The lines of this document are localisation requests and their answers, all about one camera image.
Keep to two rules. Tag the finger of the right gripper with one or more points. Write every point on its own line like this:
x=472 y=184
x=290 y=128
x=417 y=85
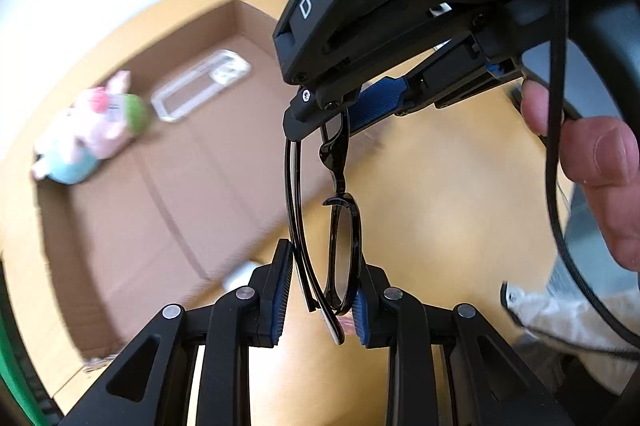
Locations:
x=457 y=71
x=318 y=100

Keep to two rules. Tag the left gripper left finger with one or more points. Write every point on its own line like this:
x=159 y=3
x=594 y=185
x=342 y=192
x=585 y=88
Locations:
x=193 y=360

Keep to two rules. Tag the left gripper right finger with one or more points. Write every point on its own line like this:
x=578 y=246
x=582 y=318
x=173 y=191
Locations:
x=447 y=366

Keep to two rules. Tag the clear white phone case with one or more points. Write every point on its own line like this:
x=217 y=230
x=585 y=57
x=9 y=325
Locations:
x=197 y=85

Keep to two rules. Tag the white earbuds case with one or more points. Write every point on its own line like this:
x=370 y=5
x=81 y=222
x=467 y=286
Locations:
x=240 y=276

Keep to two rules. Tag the black sunglasses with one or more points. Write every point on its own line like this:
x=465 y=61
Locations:
x=335 y=298

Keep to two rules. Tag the pig plush teal shirt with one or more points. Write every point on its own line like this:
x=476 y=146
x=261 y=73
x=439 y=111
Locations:
x=101 y=122

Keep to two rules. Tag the pink bear-top pen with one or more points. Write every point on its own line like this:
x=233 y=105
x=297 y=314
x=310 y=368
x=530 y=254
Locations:
x=347 y=324

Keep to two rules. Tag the person right hand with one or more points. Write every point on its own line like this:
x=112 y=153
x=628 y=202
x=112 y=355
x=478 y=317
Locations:
x=601 y=154

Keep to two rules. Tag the cardboard box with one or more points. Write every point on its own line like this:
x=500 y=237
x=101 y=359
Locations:
x=181 y=206

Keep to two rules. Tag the green cloth strip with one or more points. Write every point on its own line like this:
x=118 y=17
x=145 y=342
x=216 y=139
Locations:
x=11 y=371

